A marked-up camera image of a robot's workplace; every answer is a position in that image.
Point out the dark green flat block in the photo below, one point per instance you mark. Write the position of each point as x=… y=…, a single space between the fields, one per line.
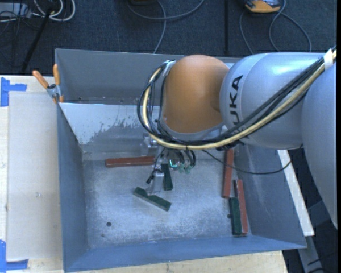
x=167 y=179
x=235 y=218
x=156 y=200

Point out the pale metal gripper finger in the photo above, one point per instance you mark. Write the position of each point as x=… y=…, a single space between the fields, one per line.
x=157 y=184

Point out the grey metal bin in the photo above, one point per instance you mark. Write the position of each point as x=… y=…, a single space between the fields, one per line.
x=147 y=223

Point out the red-brown flat block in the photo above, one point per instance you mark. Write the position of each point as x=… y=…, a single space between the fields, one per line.
x=129 y=161
x=241 y=206
x=228 y=175

